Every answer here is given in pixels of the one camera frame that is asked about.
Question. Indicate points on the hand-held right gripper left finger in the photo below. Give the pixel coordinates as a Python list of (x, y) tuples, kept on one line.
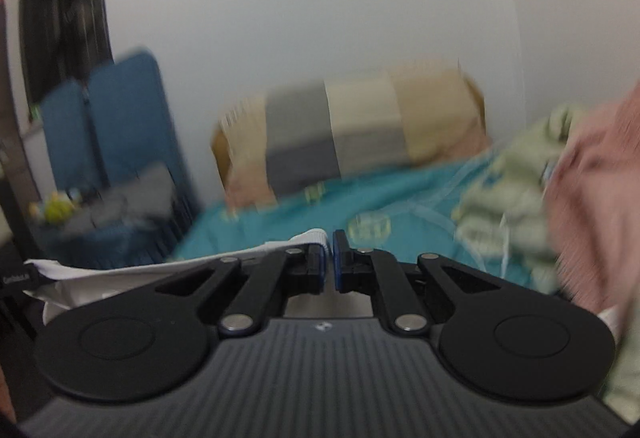
[(323, 269)]

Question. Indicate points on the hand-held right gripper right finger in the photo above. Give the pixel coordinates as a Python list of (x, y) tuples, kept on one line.
[(339, 264)]

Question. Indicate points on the white shirt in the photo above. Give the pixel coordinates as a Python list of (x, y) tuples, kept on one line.
[(100, 275)]

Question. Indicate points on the yellow green toy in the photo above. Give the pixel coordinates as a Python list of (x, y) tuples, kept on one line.
[(57, 210)]

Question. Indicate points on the teal printed bed sheet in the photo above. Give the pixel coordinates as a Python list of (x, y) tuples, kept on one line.
[(400, 198)]

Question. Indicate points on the striped beige grey pillow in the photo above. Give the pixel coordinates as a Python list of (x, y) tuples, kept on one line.
[(350, 133)]

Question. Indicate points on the grey cloth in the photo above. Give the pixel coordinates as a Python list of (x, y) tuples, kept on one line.
[(135, 198)]

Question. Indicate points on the light green printed garment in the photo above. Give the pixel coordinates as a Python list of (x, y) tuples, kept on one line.
[(510, 188)]

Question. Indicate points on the blue folding chair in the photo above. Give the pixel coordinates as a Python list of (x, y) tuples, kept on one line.
[(130, 118)]

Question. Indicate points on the pink fleece garment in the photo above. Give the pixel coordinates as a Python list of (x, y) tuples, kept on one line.
[(600, 198)]

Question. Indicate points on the dark curtain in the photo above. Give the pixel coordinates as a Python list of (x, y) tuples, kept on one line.
[(65, 8)]

